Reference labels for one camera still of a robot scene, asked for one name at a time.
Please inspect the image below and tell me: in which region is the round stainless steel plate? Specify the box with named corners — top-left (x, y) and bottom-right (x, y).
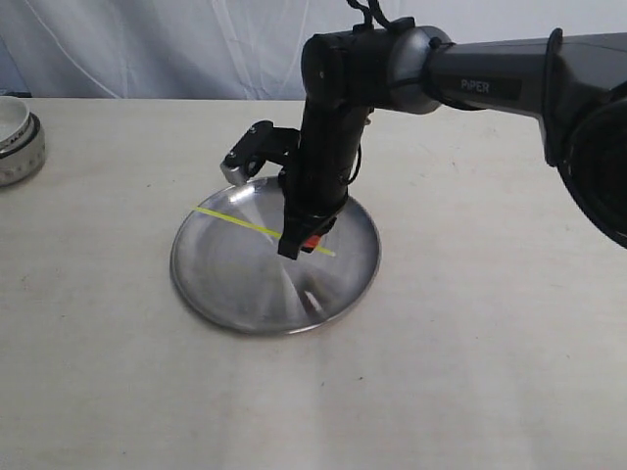
top-left (169, 177), bottom-right (381, 336)

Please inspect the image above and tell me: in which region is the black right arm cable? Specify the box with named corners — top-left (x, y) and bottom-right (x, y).
top-left (345, 0), bottom-right (398, 30)

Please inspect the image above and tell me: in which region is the white ceramic inner bowl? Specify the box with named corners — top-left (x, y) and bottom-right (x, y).
top-left (0, 96), bottom-right (30, 150)

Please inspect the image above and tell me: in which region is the patterned grey outer bowl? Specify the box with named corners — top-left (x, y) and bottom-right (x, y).
top-left (1, 113), bottom-right (46, 187)

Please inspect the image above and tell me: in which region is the thin yellow straw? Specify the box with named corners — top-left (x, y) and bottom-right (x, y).
top-left (192, 206), bottom-right (336, 258)

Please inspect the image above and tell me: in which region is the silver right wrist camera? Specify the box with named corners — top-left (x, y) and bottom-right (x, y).
top-left (219, 120), bottom-right (300, 186)

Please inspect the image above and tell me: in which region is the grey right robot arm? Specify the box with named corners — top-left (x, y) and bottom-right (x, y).
top-left (278, 21), bottom-right (626, 259)

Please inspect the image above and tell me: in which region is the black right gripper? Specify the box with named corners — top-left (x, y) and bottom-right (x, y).
top-left (278, 98), bottom-right (368, 259)

